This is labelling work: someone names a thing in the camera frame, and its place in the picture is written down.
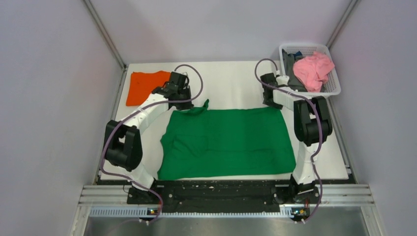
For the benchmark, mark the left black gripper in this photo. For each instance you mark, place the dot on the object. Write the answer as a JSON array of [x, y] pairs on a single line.
[[187, 105]]

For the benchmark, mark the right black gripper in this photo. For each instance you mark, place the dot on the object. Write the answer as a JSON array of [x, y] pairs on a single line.
[[273, 105]]

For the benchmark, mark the green t shirt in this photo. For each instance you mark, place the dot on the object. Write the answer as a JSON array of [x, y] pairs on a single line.
[[203, 142]]

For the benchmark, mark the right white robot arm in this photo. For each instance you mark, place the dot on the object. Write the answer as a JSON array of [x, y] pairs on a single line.
[[312, 126]]

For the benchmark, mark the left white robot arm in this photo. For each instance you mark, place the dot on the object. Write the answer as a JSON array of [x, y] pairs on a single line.
[[122, 153]]

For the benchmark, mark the grey t shirt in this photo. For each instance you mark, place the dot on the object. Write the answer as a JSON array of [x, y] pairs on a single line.
[[294, 83]]

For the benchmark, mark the folded orange t shirt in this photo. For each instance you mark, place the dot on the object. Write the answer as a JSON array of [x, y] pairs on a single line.
[[142, 84]]

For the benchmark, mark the blue t shirt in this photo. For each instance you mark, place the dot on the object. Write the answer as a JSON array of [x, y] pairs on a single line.
[[298, 55]]

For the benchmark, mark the pink t shirt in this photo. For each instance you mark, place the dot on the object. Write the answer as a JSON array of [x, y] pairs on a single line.
[[313, 71]]

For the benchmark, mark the white plastic basket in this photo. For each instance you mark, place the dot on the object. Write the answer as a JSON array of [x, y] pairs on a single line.
[[332, 87]]

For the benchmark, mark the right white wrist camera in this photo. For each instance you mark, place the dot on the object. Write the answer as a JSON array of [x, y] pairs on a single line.
[[282, 80]]

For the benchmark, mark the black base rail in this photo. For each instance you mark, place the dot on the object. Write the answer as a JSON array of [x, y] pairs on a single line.
[[224, 196]]

